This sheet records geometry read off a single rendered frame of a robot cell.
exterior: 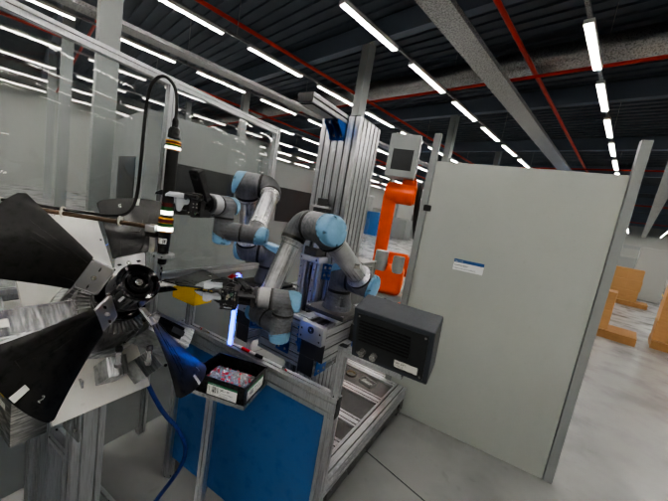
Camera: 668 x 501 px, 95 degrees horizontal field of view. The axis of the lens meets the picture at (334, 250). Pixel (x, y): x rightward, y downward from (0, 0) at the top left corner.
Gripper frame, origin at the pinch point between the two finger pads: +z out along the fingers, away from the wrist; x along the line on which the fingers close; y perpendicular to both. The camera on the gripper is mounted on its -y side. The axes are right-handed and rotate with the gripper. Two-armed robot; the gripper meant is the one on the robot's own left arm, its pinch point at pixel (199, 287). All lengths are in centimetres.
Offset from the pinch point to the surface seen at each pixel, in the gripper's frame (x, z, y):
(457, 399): 96, -168, -75
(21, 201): -25, 39, 19
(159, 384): 98, 37, -70
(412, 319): -8, -68, 23
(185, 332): 17.3, 3.3, 0.8
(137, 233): -15.8, 21.1, -1.7
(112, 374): 21.7, 16.9, 19.8
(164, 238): -17.0, 10.7, 3.9
